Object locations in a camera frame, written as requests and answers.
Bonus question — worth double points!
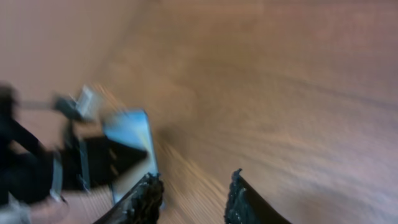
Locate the Samsung Galaxy smartphone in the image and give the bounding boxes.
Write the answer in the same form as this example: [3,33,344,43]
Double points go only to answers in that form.
[103,110,159,203]

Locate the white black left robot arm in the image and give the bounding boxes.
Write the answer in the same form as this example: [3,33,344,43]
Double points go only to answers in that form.
[1,83,147,205]

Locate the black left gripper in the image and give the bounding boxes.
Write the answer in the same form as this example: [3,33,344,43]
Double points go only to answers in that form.
[62,124,164,224]

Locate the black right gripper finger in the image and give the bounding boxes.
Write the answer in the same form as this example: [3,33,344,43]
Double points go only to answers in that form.
[224,169,291,224]

